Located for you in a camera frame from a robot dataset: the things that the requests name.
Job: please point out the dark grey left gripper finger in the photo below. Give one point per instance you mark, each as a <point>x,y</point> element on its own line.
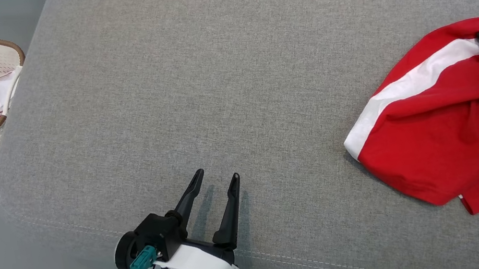
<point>230,219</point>
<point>190,201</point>

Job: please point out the red shorts with white stripe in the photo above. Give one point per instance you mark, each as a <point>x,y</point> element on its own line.
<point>437,121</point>

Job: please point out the grey fabric sofa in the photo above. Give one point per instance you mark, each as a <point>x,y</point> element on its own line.
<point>208,62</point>

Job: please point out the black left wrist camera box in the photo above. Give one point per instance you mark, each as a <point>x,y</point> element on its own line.
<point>158,231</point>

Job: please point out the teal left camera connector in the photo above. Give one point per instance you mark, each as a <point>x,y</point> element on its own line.
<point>142,263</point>

